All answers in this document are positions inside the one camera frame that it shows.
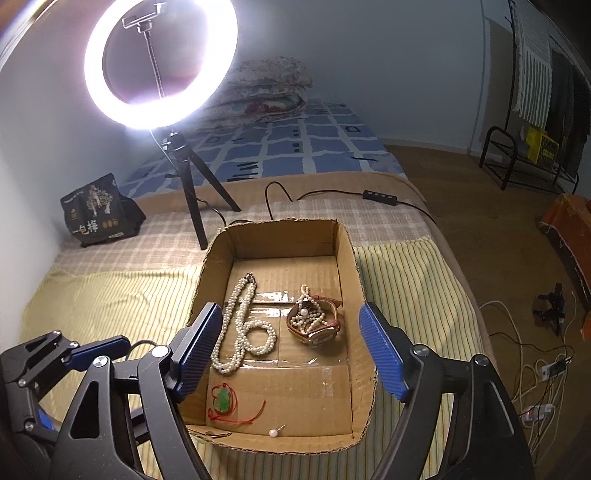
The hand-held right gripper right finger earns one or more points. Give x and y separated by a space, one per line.
383 353

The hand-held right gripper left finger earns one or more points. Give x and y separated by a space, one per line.
196 350

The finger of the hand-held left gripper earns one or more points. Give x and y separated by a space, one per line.
32 422
99 350

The cardboard box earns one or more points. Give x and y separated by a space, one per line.
295 392

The pearl earring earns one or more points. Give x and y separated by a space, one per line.
273 432

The yellow striped blanket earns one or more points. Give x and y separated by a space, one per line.
115 304

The beige plaid blanket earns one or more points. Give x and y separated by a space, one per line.
152 217

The black printed snack bag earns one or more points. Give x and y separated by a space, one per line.
99 207

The black tripod stand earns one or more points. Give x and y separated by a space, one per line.
189 194

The white power strip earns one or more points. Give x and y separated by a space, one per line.
551 369

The small black floor tripod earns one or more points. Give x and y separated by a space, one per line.
551 307

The blue patterned bed sheet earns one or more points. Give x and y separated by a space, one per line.
286 143

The black metal clothes rack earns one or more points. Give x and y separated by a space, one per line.
496 152

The stacked pillows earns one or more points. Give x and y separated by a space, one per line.
254 104

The yellow box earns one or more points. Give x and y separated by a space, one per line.
541 145

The black hanging garment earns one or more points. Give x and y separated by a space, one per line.
581 129

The dark green hanging garment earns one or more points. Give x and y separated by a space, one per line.
558 97

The white striped towel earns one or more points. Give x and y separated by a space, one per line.
531 69

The metal phone clip holder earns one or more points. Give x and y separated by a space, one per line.
143 18

